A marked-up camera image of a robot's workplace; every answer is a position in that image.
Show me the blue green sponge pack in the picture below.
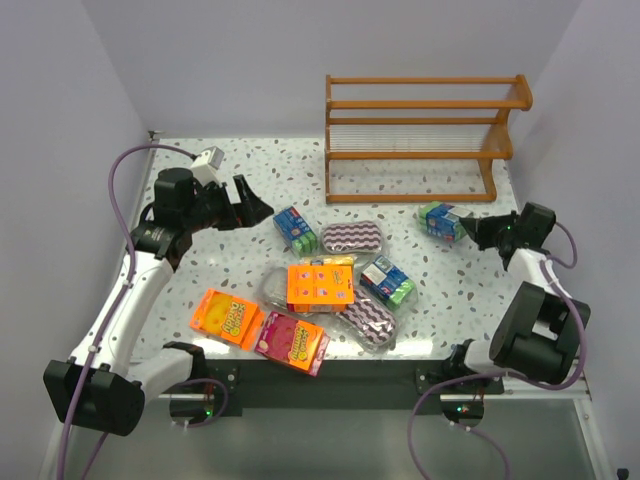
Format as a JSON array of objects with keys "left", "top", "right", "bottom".
[
  {"left": 273, "top": 206, "right": 319, "bottom": 257},
  {"left": 360, "top": 255, "right": 416, "bottom": 310},
  {"left": 417, "top": 201, "right": 474, "bottom": 243}
]

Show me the pink grey zigzag sponge pack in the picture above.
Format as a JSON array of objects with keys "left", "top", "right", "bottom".
[{"left": 320, "top": 221, "right": 383, "bottom": 254}]

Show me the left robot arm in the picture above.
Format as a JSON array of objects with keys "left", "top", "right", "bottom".
[{"left": 43, "top": 168, "right": 274, "bottom": 436}]

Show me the pink grey zigzag pack lower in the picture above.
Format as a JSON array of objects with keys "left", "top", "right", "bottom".
[{"left": 337, "top": 289, "right": 397, "bottom": 350}]

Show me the orange Scrub Mommy box back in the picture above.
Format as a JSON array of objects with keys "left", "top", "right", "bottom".
[{"left": 286, "top": 265, "right": 355, "bottom": 313}]

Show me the orange wooden shelf rack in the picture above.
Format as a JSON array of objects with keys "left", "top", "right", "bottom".
[{"left": 324, "top": 74, "right": 533, "bottom": 204}]

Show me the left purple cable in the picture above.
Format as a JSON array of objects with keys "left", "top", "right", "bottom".
[{"left": 54, "top": 142, "right": 231, "bottom": 480}]

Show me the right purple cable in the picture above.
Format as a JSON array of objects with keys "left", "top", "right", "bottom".
[{"left": 405, "top": 219, "right": 589, "bottom": 480}]

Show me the pink Scrub Mommy box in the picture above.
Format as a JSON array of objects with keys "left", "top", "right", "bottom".
[{"left": 254, "top": 311, "right": 331, "bottom": 377}]

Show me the aluminium rail frame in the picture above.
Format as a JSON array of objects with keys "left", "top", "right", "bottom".
[{"left": 499, "top": 372, "right": 591, "bottom": 399}]

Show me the yellow sponge pack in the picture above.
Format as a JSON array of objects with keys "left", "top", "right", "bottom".
[{"left": 298, "top": 254, "right": 357, "bottom": 268}]

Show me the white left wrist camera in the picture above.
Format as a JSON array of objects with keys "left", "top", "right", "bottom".
[{"left": 190, "top": 146, "right": 225, "bottom": 186}]

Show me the orange Scrub Daddy box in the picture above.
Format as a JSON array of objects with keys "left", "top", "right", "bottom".
[{"left": 189, "top": 289, "right": 266, "bottom": 351}]

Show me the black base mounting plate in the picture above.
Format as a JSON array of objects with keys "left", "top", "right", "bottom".
[{"left": 169, "top": 358, "right": 505, "bottom": 417}]

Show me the silver scourer pack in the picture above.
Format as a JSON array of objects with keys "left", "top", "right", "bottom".
[{"left": 258, "top": 267, "right": 288, "bottom": 310}]

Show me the purple cable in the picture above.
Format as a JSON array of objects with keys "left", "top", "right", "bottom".
[
  {"left": 405, "top": 219, "right": 589, "bottom": 480},
  {"left": 54, "top": 142, "right": 231, "bottom": 480}
]

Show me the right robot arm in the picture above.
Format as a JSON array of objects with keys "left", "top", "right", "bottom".
[{"left": 441, "top": 203, "right": 591, "bottom": 391}]

